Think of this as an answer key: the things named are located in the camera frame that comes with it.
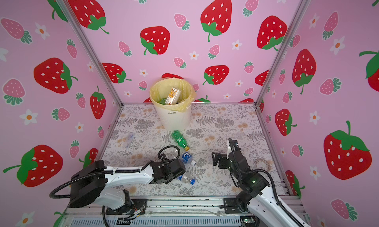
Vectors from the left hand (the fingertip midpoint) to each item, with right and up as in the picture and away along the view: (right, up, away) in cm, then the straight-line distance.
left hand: (182, 172), depth 83 cm
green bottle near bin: (-3, +18, +11) cm, 21 cm away
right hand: (+20, +13, -6) cm, 24 cm away
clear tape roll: (+51, 0, +4) cm, 51 cm away
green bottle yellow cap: (-15, +43, +14) cm, 47 cm away
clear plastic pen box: (-37, +19, +18) cm, 45 cm away
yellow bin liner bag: (+2, +47, +16) cm, 50 cm away
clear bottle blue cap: (+3, -3, 0) cm, 4 cm away
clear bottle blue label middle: (+2, +8, +2) cm, 8 cm away
